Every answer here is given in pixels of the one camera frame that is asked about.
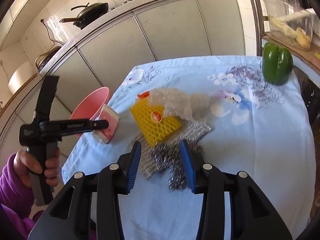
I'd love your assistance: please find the white daikon radish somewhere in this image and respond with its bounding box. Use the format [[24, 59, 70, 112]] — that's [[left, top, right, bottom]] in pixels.
[[276, 10, 313, 22]]

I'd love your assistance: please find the clear bag with orange tie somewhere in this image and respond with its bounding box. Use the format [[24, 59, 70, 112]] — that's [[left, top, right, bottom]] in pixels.
[[137, 91, 150, 99]]

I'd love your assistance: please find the translucent bubble wrap piece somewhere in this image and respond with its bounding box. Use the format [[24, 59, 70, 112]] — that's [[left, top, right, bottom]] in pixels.
[[148, 88, 210, 124]]

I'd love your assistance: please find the steel wool scrubber ball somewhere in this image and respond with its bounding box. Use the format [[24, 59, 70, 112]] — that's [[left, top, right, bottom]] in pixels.
[[150, 143, 189, 192]]

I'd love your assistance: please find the black wok with lid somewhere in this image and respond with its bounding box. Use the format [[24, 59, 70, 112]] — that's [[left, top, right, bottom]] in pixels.
[[59, 2, 109, 30]]

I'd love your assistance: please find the light blue floral tablecloth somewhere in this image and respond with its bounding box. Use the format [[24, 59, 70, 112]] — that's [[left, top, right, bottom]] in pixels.
[[62, 56, 316, 238]]

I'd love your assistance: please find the clear plastic vegetable container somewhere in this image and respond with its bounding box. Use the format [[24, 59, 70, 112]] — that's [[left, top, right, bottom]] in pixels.
[[263, 0, 315, 51]]

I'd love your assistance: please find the pink plastic trash bucket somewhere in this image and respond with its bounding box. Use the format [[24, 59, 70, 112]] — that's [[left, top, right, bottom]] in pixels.
[[69, 86, 111, 138]]

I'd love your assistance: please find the silver glitter scouring pad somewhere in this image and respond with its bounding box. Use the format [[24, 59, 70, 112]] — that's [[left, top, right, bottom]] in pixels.
[[134, 120, 212, 187]]

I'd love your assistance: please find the person's left hand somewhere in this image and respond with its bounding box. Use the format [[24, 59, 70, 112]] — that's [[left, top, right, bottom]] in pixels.
[[13, 148, 61, 188]]

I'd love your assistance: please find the purple sleeve forearm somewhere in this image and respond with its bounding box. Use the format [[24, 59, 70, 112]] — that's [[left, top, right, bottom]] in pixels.
[[1, 154, 43, 239]]

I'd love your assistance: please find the corn cob in husk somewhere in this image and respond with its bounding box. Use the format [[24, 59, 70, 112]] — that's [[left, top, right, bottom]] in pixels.
[[268, 16, 296, 38]]

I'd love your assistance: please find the grey kitchen cabinet counter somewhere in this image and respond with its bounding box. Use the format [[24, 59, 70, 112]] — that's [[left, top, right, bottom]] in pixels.
[[1, 0, 245, 164]]

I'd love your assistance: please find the ginger root piece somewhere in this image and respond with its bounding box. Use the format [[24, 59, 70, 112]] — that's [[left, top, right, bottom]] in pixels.
[[296, 27, 311, 50]]

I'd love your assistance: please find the metal shelf rack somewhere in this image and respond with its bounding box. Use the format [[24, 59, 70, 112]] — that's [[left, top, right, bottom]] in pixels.
[[260, 0, 319, 218]]

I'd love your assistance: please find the green bell pepper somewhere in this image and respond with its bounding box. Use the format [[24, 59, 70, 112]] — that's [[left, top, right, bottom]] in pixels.
[[262, 42, 293, 86]]

